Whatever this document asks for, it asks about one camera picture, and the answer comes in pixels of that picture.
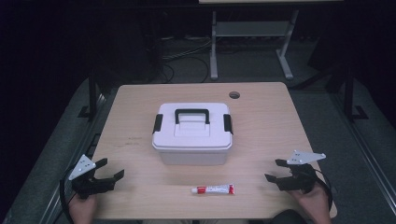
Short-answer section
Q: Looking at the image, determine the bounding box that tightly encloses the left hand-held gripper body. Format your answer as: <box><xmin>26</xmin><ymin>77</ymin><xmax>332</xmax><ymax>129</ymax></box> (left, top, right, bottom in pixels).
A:
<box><xmin>68</xmin><ymin>154</ymin><xmax>116</xmax><ymax>200</ymax></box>

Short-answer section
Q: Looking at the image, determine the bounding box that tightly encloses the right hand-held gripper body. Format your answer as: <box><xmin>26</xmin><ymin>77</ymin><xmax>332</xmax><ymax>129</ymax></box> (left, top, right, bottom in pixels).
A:
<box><xmin>276</xmin><ymin>149</ymin><xmax>327</xmax><ymax>194</ymax></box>

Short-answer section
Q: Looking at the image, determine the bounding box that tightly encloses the red and white ointment tube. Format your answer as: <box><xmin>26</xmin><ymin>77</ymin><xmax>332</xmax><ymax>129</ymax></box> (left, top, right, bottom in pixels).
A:
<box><xmin>191</xmin><ymin>183</ymin><xmax>236</xmax><ymax>196</ymax></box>

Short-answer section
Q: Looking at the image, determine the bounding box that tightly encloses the white plastic storage box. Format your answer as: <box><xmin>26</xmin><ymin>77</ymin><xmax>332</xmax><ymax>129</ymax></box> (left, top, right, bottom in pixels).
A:
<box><xmin>151</xmin><ymin>102</ymin><xmax>233</xmax><ymax>166</ymax></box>

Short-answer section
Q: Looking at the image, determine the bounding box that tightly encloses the white lid with black handle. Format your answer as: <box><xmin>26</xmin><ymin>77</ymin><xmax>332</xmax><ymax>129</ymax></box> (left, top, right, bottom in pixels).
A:
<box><xmin>151</xmin><ymin>102</ymin><xmax>233</xmax><ymax>152</ymax></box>

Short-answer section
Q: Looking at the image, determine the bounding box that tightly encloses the person's left hand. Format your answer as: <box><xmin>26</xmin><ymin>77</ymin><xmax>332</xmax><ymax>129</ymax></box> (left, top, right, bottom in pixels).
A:
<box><xmin>68</xmin><ymin>194</ymin><xmax>98</xmax><ymax>224</ymax></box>

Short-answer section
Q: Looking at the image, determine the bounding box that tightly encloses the person's right hand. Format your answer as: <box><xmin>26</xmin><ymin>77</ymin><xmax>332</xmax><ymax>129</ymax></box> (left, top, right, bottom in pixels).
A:
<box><xmin>289</xmin><ymin>183</ymin><xmax>332</xmax><ymax>224</ymax></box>

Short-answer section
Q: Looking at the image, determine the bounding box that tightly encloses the grey metal stand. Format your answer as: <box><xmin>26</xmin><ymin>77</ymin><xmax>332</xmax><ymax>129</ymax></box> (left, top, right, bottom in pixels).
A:
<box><xmin>209</xmin><ymin>8</ymin><xmax>301</xmax><ymax>81</ymax></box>

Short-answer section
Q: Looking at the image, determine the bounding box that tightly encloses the aluminium frame rail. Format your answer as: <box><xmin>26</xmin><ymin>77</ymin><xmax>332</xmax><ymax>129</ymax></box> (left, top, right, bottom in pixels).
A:
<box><xmin>38</xmin><ymin>91</ymin><xmax>108</xmax><ymax>224</ymax></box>
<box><xmin>330</xmin><ymin>91</ymin><xmax>396</xmax><ymax>217</ymax></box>

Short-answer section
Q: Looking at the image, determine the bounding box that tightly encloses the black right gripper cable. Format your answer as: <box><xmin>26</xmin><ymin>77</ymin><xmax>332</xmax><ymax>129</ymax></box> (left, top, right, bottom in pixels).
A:
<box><xmin>313</xmin><ymin>168</ymin><xmax>334</xmax><ymax>213</ymax></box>

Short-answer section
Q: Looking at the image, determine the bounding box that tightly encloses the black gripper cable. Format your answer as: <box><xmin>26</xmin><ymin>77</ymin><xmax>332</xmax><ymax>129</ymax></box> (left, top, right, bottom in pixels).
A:
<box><xmin>313</xmin><ymin>168</ymin><xmax>334</xmax><ymax>213</ymax></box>
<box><xmin>59</xmin><ymin>172</ymin><xmax>77</xmax><ymax>224</ymax></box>

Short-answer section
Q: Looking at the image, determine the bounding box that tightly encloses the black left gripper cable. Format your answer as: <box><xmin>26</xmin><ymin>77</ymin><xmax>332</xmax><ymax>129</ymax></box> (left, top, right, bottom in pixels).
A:
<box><xmin>59</xmin><ymin>172</ymin><xmax>77</xmax><ymax>224</ymax></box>

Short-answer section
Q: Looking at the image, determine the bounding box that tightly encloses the black metal post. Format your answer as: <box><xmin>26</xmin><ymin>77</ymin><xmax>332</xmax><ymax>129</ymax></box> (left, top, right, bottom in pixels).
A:
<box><xmin>78</xmin><ymin>69</ymin><xmax>98</xmax><ymax>121</ymax></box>
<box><xmin>343</xmin><ymin>64</ymin><xmax>370</xmax><ymax>123</ymax></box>

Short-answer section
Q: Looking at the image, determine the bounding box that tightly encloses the bundle of floor cables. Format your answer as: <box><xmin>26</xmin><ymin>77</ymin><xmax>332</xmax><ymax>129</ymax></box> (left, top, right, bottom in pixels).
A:
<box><xmin>159</xmin><ymin>35</ymin><xmax>213</xmax><ymax>84</ymax></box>

